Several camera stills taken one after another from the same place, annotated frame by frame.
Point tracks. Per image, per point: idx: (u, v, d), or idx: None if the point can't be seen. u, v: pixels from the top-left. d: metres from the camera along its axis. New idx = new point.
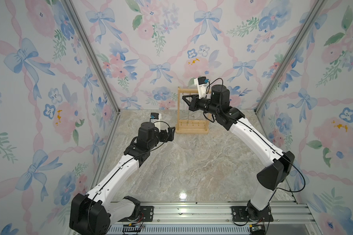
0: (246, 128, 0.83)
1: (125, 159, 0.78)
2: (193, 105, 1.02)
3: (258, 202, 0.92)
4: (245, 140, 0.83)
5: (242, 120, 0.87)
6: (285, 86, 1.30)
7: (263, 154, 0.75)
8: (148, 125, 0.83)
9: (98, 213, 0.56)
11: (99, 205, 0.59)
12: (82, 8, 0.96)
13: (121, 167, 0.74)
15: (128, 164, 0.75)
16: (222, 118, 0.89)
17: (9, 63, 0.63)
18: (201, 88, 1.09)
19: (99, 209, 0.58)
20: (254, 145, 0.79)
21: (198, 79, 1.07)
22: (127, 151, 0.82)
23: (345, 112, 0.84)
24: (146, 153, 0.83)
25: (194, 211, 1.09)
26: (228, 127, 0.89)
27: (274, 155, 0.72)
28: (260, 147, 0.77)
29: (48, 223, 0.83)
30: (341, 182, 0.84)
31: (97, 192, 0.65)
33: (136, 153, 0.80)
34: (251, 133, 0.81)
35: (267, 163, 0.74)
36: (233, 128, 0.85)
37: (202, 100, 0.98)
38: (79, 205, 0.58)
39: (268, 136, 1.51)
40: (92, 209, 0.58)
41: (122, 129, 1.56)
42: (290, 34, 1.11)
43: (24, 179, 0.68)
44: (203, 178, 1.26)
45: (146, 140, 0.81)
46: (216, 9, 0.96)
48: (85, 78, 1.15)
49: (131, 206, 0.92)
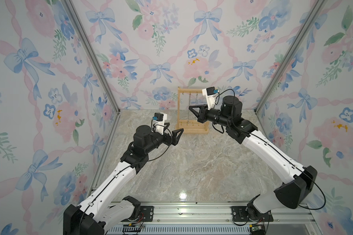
0: (261, 141, 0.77)
1: (121, 166, 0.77)
2: (202, 116, 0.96)
3: (263, 207, 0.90)
4: (260, 153, 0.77)
5: (255, 133, 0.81)
6: (285, 86, 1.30)
7: (281, 170, 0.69)
8: (144, 131, 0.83)
9: (89, 227, 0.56)
11: (89, 219, 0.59)
12: (82, 8, 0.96)
13: (116, 176, 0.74)
15: (123, 173, 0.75)
16: (233, 131, 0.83)
17: (9, 63, 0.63)
18: (211, 98, 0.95)
19: (90, 223, 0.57)
20: (271, 159, 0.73)
21: (207, 89, 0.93)
22: (124, 157, 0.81)
23: (345, 112, 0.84)
24: (143, 160, 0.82)
25: (194, 211, 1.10)
26: (240, 140, 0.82)
27: (295, 171, 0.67)
28: (277, 162, 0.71)
29: (48, 223, 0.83)
30: (341, 182, 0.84)
31: (89, 203, 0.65)
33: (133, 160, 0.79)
34: (267, 147, 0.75)
35: (286, 180, 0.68)
36: (245, 141, 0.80)
37: (212, 111, 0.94)
38: (70, 216, 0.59)
39: (268, 136, 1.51)
40: (84, 223, 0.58)
41: (122, 129, 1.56)
42: (291, 34, 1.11)
43: (24, 179, 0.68)
44: (203, 178, 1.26)
45: (143, 147, 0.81)
46: (216, 9, 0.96)
48: (85, 78, 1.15)
49: (131, 208, 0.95)
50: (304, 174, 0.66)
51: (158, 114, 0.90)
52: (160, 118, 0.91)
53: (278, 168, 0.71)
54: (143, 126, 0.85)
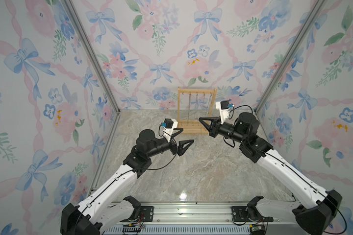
0: (278, 162, 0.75)
1: (123, 169, 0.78)
2: (214, 130, 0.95)
3: (266, 212, 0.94)
4: (278, 175, 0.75)
5: (270, 152, 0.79)
6: (285, 86, 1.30)
7: (302, 195, 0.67)
8: (146, 136, 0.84)
9: (84, 229, 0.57)
11: (86, 221, 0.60)
12: (82, 8, 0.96)
13: (116, 179, 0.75)
15: (125, 176, 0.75)
16: (248, 150, 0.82)
17: (9, 63, 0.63)
18: (225, 111, 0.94)
19: (86, 225, 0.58)
20: (290, 182, 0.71)
21: (222, 102, 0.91)
22: (126, 160, 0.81)
23: (345, 112, 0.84)
24: (146, 164, 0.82)
25: (194, 211, 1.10)
26: (255, 160, 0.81)
27: (317, 196, 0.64)
28: (297, 186, 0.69)
29: (48, 223, 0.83)
30: (341, 182, 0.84)
31: (87, 205, 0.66)
33: (136, 164, 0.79)
34: (286, 168, 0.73)
35: (308, 204, 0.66)
36: (261, 161, 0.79)
37: (224, 126, 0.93)
38: (68, 215, 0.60)
39: (268, 136, 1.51)
40: (79, 223, 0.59)
41: (122, 129, 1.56)
42: (291, 34, 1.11)
43: (24, 179, 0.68)
44: (203, 178, 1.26)
45: (145, 151, 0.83)
46: (216, 9, 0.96)
48: (85, 78, 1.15)
49: (131, 209, 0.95)
50: (328, 200, 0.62)
51: (167, 121, 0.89)
52: (169, 125, 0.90)
53: (299, 192, 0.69)
54: (147, 130, 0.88)
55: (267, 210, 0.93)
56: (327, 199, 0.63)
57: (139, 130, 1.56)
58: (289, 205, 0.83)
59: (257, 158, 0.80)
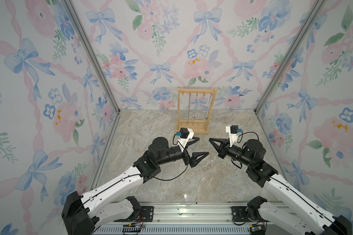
0: (282, 186, 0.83)
1: (131, 172, 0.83)
2: (223, 152, 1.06)
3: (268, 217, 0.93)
4: (285, 199, 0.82)
5: (275, 176, 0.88)
6: (285, 86, 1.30)
7: (309, 219, 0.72)
8: (160, 145, 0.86)
9: (81, 221, 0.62)
11: (84, 213, 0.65)
12: (82, 8, 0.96)
13: (123, 179, 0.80)
15: (131, 178, 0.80)
16: (254, 175, 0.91)
17: (9, 63, 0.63)
18: (234, 135, 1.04)
19: (83, 218, 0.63)
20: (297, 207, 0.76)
21: (231, 127, 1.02)
22: (137, 164, 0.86)
23: (345, 112, 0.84)
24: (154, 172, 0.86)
25: (194, 211, 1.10)
26: (261, 184, 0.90)
27: (324, 221, 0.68)
28: (303, 210, 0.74)
29: (48, 223, 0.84)
30: (341, 182, 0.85)
31: (89, 198, 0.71)
33: (145, 169, 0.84)
34: (291, 193, 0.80)
35: (316, 229, 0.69)
36: (267, 185, 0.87)
37: (234, 148, 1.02)
38: (71, 203, 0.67)
39: (268, 136, 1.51)
40: (78, 215, 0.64)
41: (122, 129, 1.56)
42: (290, 34, 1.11)
43: (24, 179, 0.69)
44: (203, 178, 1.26)
45: (156, 159, 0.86)
46: (216, 9, 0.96)
48: (85, 78, 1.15)
49: (129, 211, 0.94)
50: (336, 225, 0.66)
51: (184, 130, 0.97)
52: (184, 135, 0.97)
53: (305, 216, 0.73)
54: (161, 139, 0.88)
55: (270, 217, 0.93)
56: (334, 223, 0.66)
57: (139, 129, 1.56)
58: (301, 224, 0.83)
59: (263, 182, 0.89)
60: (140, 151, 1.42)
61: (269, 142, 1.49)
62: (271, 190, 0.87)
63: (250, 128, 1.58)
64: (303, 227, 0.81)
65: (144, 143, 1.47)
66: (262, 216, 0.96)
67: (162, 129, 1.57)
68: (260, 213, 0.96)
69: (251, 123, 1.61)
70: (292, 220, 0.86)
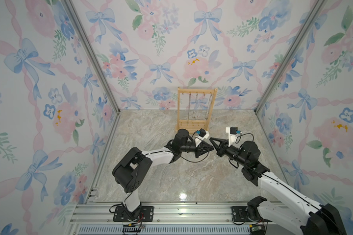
0: (273, 181, 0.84)
1: (165, 149, 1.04)
2: (221, 151, 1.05)
3: (268, 216, 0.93)
4: (277, 195, 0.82)
5: (267, 173, 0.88)
6: (285, 86, 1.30)
7: (298, 209, 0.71)
8: (184, 132, 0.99)
9: (148, 164, 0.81)
11: (147, 161, 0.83)
12: (83, 8, 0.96)
13: (163, 151, 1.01)
15: (167, 152, 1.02)
16: (248, 174, 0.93)
17: (9, 63, 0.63)
18: (233, 136, 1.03)
19: (147, 162, 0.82)
20: (287, 199, 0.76)
21: (231, 128, 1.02)
22: (166, 146, 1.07)
23: (345, 111, 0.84)
24: (177, 155, 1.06)
25: (194, 211, 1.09)
26: (255, 182, 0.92)
27: (310, 208, 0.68)
28: (291, 200, 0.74)
29: (48, 223, 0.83)
30: (341, 182, 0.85)
31: (147, 153, 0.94)
33: (171, 150, 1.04)
34: (281, 185, 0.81)
35: (306, 219, 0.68)
36: (260, 182, 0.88)
37: (232, 148, 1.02)
38: (135, 152, 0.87)
39: (268, 136, 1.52)
40: (142, 162, 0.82)
41: (122, 129, 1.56)
42: (290, 35, 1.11)
43: (24, 179, 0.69)
44: (203, 178, 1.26)
45: (179, 145, 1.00)
46: (216, 9, 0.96)
48: (85, 78, 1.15)
49: (138, 204, 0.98)
50: (323, 213, 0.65)
51: (202, 130, 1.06)
52: (202, 134, 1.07)
53: (295, 207, 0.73)
54: (184, 129, 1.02)
55: (268, 215, 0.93)
56: (321, 212, 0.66)
57: (139, 129, 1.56)
58: (297, 220, 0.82)
59: (257, 181, 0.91)
60: None
61: (269, 142, 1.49)
62: (265, 187, 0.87)
63: (250, 128, 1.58)
64: (299, 222, 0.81)
65: (144, 143, 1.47)
66: (262, 216, 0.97)
67: (162, 129, 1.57)
68: (260, 213, 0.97)
69: (251, 123, 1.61)
70: (289, 216, 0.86)
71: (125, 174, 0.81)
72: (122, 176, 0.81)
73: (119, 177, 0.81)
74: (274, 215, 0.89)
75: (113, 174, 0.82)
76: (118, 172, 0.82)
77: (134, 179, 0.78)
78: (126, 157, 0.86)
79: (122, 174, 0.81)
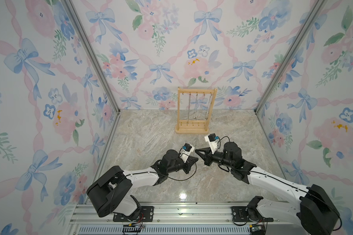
0: (261, 175, 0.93)
1: (151, 169, 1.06)
2: (208, 159, 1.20)
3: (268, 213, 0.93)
4: (267, 186, 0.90)
5: (254, 169, 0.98)
6: (285, 86, 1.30)
7: (289, 196, 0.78)
8: (172, 154, 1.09)
9: (126, 187, 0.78)
11: (126, 183, 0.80)
12: (83, 8, 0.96)
13: (148, 172, 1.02)
15: (152, 173, 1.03)
16: (238, 174, 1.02)
17: (9, 63, 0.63)
18: (214, 143, 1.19)
19: (127, 185, 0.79)
20: (278, 189, 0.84)
21: (209, 136, 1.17)
22: (152, 167, 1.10)
23: (345, 112, 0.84)
24: (163, 176, 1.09)
25: (194, 211, 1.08)
26: (246, 180, 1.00)
27: (299, 193, 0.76)
28: (281, 189, 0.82)
29: (48, 223, 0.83)
30: (341, 182, 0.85)
31: (130, 174, 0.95)
33: (157, 172, 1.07)
34: (268, 177, 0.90)
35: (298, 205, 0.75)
36: (250, 179, 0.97)
37: (217, 153, 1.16)
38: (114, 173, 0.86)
39: (268, 136, 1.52)
40: (120, 184, 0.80)
41: (122, 129, 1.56)
42: (290, 35, 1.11)
43: (24, 179, 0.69)
44: (203, 178, 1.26)
45: (166, 166, 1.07)
46: (216, 9, 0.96)
48: (85, 78, 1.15)
49: (135, 207, 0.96)
50: (312, 195, 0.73)
51: (188, 145, 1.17)
52: (188, 149, 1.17)
53: (287, 195, 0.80)
54: (173, 150, 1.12)
55: (268, 212, 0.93)
56: (310, 194, 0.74)
57: (139, 129, 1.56)
58: (292, 208, 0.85)
59: (247, 179, 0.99)
60: (139, 151, 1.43)
61: (269, 142, 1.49)
62: (256, 183, 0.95)
63: (250, 128, 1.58)
64: (294, 210, 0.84)
65: (144, 143, 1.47)
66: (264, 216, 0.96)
67: (162, 129, 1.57)
68: (260, 212, 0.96)
69: (251, 123, 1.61)
70: (285, 207, 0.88)
71: (100, 195, 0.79)
72: (95, 197, 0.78)
73: (92, 198, 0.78)
74: (273, 211, 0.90)
75: (87, 193, 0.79)
76: (92, 192, 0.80)
77: (108, 202, 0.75)
78: (104, 177, 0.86)
79: (97, 194, 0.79)
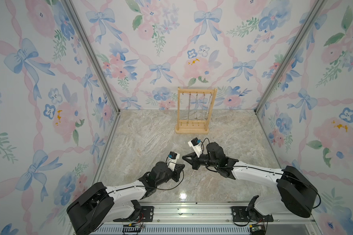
0: (242, 168, 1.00)
1: (138, 183, 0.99)
2: (195, 163, 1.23)
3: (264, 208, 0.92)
4: (249, 177, 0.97)
5: (238, 164, 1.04)
6: (285, 86, 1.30)
7: (268, 181, 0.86)
8: (162, 167, 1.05)
9: (105, 207, 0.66)
11: (106, 202, 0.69)
12: (83, 8, 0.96)
13: (134, 186, 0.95)
15: (139, 187, 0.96)
16: (224, 172, 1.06)
17: (9, 63, 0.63)
18: (197, 147, 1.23)
19: (107, 204, 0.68)
20: (258, 177, 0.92)
21: (191, 140, 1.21)
22: (140, 179, 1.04)
23: (345, 112, 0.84)
24: (152, 189, 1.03)
25: (194, 211, 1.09)
26: (233, 176, 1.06)
27: (276, 176, 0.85)
28: (261, 176, 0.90)
29: (48, 223, 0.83)
30: (341, 182, 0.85)
31: (113, 190, 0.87)
33: (145, 184, 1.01)
34: (249, 169, 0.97)
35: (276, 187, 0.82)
36: (235, 174, 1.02)
37: (202, 156, 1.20)
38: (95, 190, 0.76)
39: (268, 136, 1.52)
40: (100, 203, 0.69)
41: (122, 129, 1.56)
42: (290, 35, 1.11)
43: (24, 179, 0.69)
44: (203, 178, 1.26)
45: (155, 179, 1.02)
46: (216, 9, 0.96)
48: (85, 78, 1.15)
49: (131, 211, 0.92)
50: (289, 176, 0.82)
51: (173, 153, 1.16)
52: (174, 156, 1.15)
53: (266, 181, 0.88)
54: (163, 162, 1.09)
55: (263, 207, 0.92)
56: (287, 176, 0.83)
57: (139, 129, 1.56)
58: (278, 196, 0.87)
59: (233, 175, 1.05)
60: (139, 151, 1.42)
61: (269, 142, 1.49)
62: (239, 176, 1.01)
63: (250, 128, 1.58)
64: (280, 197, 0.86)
65: (144, 143, 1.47)
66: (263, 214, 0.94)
67: (162, 129, 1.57)
68: (257, 209, 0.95)
69: (251, 123, 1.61)
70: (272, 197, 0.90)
71: (81, 214, 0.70)
72: (74, 217, 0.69)
73: (72, 218, 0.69)
74: (267, 205, 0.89)
75: (67, 212, 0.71)
76: (72, 211, 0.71)
77: (87, 223, 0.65)
78: (86, 195, 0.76)
79: (77, 213, 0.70)
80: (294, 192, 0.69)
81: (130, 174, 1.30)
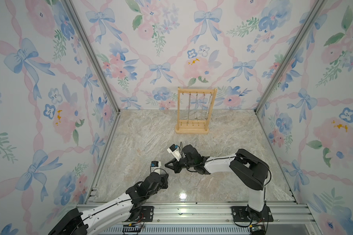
0: (210, 161, 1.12)
1: (124, 197, 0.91)
2: (176, 167, 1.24)
3: (254, 202, 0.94)
4: (217, 167, 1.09)
5: (210, 159, 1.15)
6: (285, 86, 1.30)
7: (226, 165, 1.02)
8: (156, 177, 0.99)
9: None
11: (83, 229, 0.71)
12: (83, 8, 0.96)
13: (117, 203, 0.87)
15: (124, 203, 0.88)
16: (200, 170, 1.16)
17: (9, 63, 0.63)
18: (176, 152, 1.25)
19: None
20: (219, 164, 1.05)
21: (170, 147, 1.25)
22: (130, 190, 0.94)
23: (345, 112, 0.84)
24: (142, 200, 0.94)
25: (194, 211, 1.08)
26: (208, 172, 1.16)
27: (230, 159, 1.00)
28: (222, 163, 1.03)
29: (48, 223, 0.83)
30: (341, 182, 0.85)
31: (88, 215, 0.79)
33: (136, 196, 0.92)
34: (216, 159, 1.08)
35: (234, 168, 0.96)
36: (208, 169, 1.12)
37: (182, 159, 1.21)
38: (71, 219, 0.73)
39: (268, 136, 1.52)
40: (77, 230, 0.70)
41: (122, 129, 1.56)
42: (290, 35, 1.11)
43: (24, 179, 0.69)
44: (203, 178, 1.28)
45: (148, 190, 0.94)
46: (216, 9, 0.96)
48: (85, 77, 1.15)
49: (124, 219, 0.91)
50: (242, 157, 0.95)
51: (155, 161, 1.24)
52: (157, 164, 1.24)
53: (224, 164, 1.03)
54: (157, 173, 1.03)
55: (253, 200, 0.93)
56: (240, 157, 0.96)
57: (139, 129, 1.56)
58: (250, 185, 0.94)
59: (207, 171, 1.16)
60: (140, 151, 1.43)
61: (269, 142, 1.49)
62: (210, 169, 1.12)
63: (250, 128, 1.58)
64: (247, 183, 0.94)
65: (144, 143, 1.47)
66: (259, 211, 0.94)
67: (162, 129, 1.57)
68: (253, 208, 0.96)
69: (251, 123, 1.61)
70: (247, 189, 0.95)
71: None
72: None
73: None
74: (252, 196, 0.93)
75: None
76: None
77: None
78: (63, 221, 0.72)
79: None
80: (243, 169, 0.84)
81: (130, 174, 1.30)
